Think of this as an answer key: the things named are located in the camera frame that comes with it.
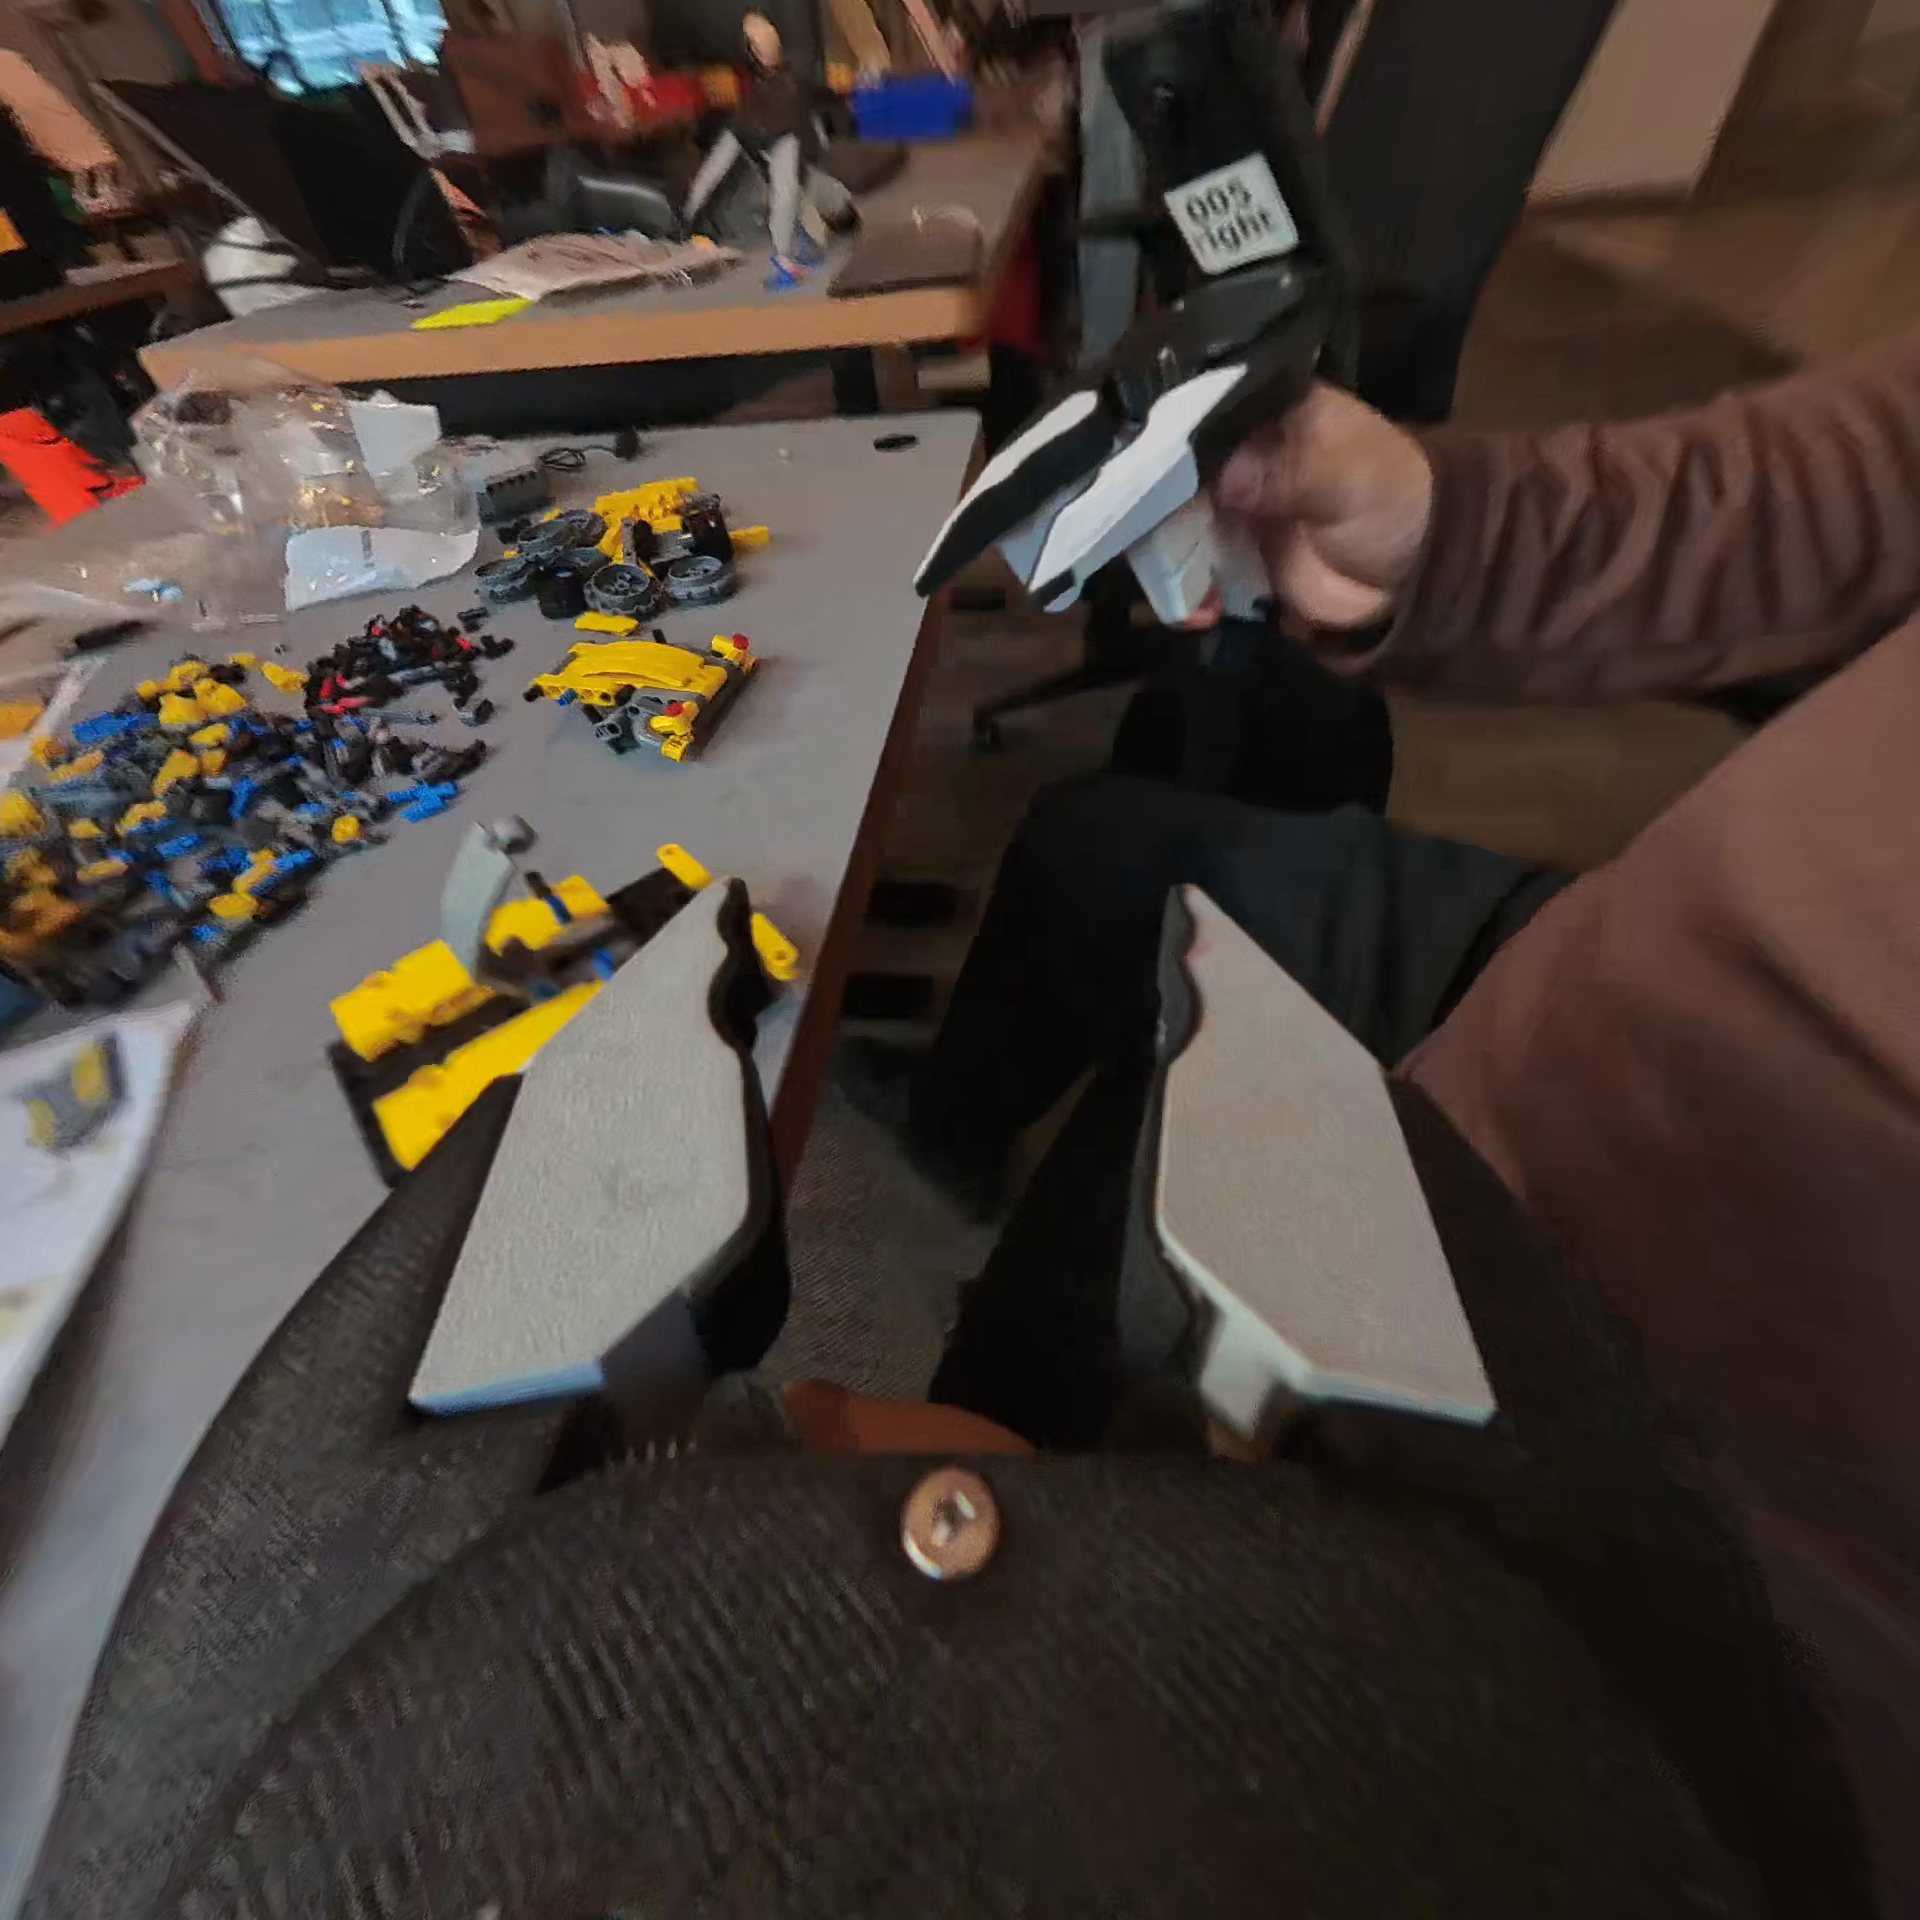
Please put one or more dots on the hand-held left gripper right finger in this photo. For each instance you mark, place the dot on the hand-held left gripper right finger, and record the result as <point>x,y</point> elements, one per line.
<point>1320,1201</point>

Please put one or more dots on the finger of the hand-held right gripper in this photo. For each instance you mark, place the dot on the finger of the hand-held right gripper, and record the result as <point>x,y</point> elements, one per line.
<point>1132,480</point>
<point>1021,480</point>

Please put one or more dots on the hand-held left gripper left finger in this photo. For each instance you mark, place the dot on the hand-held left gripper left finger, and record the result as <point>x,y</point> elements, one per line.
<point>616,1184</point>

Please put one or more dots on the black and yellow brick assembly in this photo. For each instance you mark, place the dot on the black and yellow brick assembly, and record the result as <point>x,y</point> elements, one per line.
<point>434,1079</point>

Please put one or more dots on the instruction booklet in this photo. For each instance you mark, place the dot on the instruction booklet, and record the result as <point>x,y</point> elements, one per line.
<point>76,1171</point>

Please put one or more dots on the person's right forearm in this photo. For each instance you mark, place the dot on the person's right forearm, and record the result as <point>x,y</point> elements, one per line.
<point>1652,523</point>

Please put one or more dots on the person's right hand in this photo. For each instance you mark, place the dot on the person's right hand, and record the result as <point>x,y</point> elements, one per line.
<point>1336,510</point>

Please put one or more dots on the blue plastic bin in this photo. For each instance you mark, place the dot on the blue plastic bin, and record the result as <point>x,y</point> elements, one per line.
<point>909,109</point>

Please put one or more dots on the person's brown shirt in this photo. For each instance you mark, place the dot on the person's brown shirt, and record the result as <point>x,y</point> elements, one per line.
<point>1724,1126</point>

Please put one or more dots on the yellow and grey brick module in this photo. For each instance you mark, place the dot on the yellow and grey brick module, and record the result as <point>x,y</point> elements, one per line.
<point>645,682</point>

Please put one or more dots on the loose printed papers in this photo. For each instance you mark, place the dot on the loose printed papers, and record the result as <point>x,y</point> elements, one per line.
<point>599,269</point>

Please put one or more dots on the pile of loose brick pieces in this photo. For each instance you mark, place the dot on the pile of loose brick pieces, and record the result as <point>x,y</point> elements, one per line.
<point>196,810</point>

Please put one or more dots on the crumpled clear plastic bags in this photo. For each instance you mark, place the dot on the crumpled clear plastic bags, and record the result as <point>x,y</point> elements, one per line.
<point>300,480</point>

